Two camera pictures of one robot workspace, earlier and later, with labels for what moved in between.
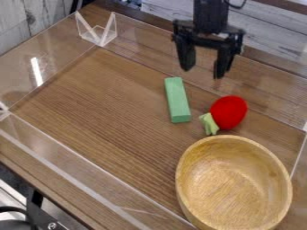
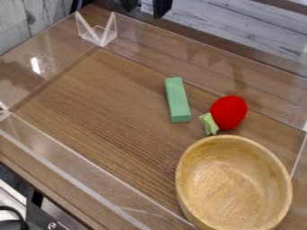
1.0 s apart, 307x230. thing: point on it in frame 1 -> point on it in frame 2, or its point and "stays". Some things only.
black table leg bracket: (39, 219) stays
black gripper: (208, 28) -> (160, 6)
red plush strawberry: (227, 112) stays
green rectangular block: (178, 100) stays
